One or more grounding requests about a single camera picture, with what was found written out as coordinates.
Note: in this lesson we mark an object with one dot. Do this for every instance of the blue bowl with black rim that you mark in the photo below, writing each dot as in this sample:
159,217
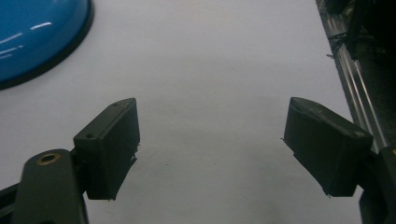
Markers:
34,34

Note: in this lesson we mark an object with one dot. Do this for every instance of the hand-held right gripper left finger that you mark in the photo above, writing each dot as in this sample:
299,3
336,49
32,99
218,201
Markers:
106,149

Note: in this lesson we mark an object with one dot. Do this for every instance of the aluminium table edge rail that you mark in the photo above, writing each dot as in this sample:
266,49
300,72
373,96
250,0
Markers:
351,71

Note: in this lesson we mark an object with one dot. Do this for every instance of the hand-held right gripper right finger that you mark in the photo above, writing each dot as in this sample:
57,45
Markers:
323,149

